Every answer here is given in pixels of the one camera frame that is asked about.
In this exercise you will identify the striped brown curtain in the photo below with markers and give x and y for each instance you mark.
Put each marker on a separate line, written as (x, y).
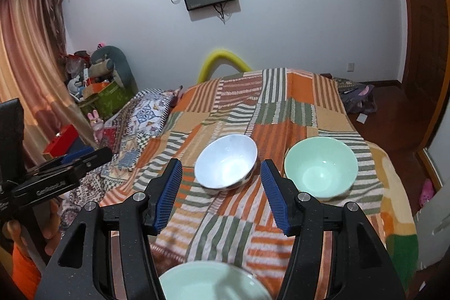
(31, 68)

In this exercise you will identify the red box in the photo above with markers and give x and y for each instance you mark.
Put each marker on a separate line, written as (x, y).
(61, 142)

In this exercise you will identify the person's left hand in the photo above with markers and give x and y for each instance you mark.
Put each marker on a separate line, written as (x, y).
(52, 226)

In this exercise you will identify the dark blue box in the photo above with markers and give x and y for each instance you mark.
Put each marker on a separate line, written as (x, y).
(80, 147)

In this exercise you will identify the green plate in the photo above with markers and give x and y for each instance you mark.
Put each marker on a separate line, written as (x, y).
(211, 282)

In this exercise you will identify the orange cardboard box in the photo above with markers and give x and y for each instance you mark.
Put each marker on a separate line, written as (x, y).
(96, 89)

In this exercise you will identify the pink bunny toy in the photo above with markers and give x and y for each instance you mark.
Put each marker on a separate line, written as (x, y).
(95, 126)

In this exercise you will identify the orange striped patchwork blanket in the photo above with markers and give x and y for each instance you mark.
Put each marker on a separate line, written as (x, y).
(281, 103)

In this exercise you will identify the white wall socket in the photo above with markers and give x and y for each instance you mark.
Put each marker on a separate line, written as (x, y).
(350, 67)

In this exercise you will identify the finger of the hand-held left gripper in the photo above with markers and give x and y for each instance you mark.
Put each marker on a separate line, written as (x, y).
(88, 157)

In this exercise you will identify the pile of clothes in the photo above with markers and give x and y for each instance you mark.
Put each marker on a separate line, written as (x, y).
(358, 94)

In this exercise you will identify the white bowl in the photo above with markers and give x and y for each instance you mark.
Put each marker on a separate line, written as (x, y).
(228, 159)

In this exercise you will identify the brown wooden door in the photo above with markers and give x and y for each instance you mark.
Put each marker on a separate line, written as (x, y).
(427, 22)

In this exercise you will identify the yellow foam tube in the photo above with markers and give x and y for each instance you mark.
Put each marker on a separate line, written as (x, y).
(211, 59)

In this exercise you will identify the person's left forearm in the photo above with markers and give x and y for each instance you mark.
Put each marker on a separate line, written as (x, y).
(26, 268)

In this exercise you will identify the green bowl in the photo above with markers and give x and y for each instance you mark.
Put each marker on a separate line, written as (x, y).
(321, 168)

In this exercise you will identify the checkered patterned quilt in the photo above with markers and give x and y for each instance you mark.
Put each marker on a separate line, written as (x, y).
(123, 145)

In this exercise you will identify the grey plush toy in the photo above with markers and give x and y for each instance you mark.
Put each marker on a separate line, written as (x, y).
(117, 62)

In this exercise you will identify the green cardboard box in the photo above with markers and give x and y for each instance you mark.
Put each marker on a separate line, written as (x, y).
(109, 99)

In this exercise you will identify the floral patterned pillow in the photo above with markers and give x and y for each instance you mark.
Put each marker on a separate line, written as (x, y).
(154, 112)

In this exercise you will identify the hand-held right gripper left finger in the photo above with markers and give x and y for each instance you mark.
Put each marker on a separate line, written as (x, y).
(168, 194)

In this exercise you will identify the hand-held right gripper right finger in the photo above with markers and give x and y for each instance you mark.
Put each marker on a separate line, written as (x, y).
(276, 196)

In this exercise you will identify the white paper scrap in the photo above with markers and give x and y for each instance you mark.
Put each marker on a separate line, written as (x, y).
(362, 118)

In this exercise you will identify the pink slipper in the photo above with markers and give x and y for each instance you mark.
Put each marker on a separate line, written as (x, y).
(426, 194)

